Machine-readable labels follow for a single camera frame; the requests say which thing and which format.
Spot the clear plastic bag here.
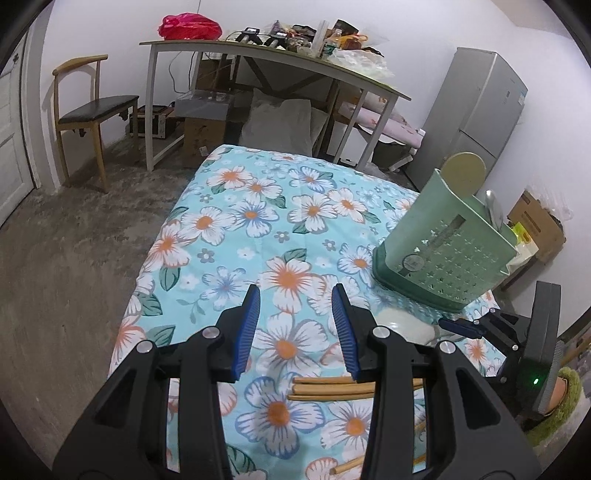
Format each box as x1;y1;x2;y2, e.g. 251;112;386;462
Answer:
330;46;395;79

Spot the metal spoon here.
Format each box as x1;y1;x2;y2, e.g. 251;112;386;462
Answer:
482;189;506;232

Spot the grey refrigerator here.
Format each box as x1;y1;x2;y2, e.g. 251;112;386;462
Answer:
405;46;528;192

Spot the printed cardboard box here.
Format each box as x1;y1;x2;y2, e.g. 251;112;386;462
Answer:
508;189;566;264

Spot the green perforated utensil holder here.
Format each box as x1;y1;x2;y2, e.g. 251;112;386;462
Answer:
372;168;517;312

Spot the red plastic bag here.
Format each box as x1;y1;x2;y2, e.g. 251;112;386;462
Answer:
159;13;223;42

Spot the wooden chair black seat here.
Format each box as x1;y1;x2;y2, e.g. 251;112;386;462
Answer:
52;54;140;193

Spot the white ceramic spoon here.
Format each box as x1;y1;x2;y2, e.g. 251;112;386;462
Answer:
381;308;444;344

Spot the white door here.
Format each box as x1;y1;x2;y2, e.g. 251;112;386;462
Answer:
0;28;38;227

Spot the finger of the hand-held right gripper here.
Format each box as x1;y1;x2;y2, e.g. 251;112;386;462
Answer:
438;311;529;354

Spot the plastic drink bottle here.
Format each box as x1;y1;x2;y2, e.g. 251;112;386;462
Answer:
323;28;345;58

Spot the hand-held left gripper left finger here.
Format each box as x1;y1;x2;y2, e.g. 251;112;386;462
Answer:
53;284;262;480

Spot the silver countertop oven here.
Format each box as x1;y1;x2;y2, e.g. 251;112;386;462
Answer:
129;105;178;140

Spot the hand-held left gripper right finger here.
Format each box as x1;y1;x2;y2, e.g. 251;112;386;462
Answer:
331;283;541;480

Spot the black device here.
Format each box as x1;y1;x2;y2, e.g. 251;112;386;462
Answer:
226;25;287;47

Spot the floral light blue blanket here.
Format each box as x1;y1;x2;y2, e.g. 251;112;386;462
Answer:
108;144;502;480

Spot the white sack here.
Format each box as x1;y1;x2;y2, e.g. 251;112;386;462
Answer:
240;88;331;155

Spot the beige round wooden spoon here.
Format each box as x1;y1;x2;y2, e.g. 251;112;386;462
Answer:
441;152;486;197

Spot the pink floral rolled mat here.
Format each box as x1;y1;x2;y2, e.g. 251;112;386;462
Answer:
339;90;426;148

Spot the brown cardboard box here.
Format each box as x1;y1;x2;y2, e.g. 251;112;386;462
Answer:
184;115;232;169

